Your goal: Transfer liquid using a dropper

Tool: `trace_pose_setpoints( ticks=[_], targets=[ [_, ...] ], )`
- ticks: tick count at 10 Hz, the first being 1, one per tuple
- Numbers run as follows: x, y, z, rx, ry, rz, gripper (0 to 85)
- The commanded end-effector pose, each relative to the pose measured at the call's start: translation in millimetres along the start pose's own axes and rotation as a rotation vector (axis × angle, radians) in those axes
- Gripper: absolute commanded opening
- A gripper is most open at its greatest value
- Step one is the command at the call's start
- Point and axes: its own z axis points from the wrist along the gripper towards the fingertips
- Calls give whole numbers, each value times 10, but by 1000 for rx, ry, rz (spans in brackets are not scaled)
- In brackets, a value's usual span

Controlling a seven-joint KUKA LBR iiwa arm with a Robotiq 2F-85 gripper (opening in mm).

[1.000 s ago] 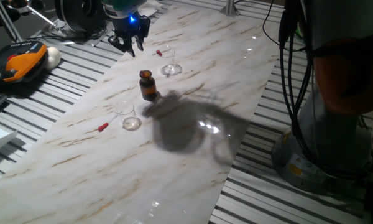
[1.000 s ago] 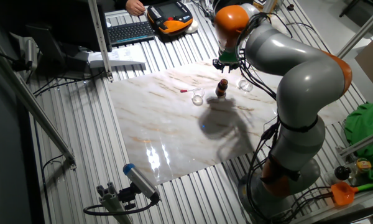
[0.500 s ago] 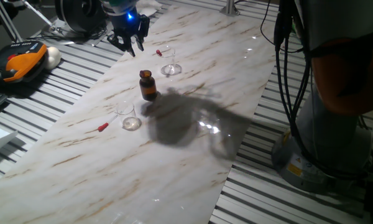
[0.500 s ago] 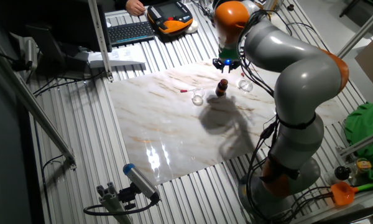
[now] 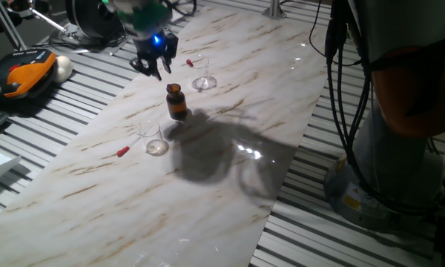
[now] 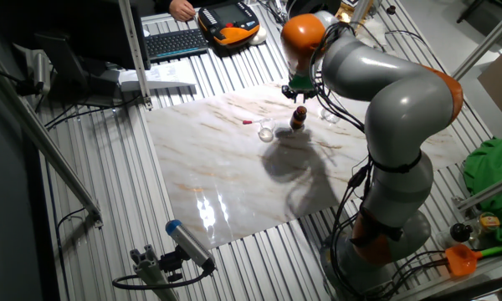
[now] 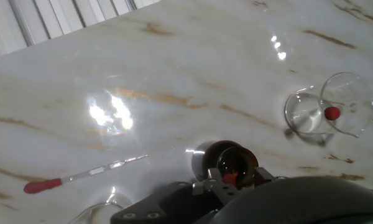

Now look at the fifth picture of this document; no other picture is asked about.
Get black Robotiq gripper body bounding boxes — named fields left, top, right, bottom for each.
left=133, top=33, right=166, bottom=64

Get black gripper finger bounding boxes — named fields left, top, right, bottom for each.
left=129, top=57, right=162, bottom=82
left=162, top=33, right=179, bottom=74

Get small metal tripod device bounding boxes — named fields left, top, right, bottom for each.
left=5, top=0, right=79, bottom=42

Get person hand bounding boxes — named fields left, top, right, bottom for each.
left=7, top=0, right=36, bottom=19

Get brown glass bottle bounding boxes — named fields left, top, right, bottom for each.
left=165, top=83, right=189, bottom=122

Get clear glass beaker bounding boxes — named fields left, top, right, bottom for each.
left=136, top=120, right=170, bottom=156
left=187, top=54, right=218, bottom=92

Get black filament spool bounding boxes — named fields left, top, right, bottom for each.
left=65, top=0, right=126, bottom=42

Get dark grey flat sheet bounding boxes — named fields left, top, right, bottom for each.
left=47, top=20, right=136, bottom=56

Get white round object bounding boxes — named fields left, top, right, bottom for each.
left=53, top=55, right=74, bottom=84

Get orange black teach pendant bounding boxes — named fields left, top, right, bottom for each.
left=0, top=48, right=57, bottom=101

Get marble pattern sheet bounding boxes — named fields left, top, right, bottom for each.
left=0, top=5, right=333, bottom=267

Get aluminium frame post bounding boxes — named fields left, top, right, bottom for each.
left=262, top=0, right=287, bottom=19

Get aluminium frame strut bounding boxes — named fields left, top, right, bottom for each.
left=0, top=0, right=27, bottom=51

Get black cable bundle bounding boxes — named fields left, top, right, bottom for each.
left=162, top=0, right=445, bottom=216

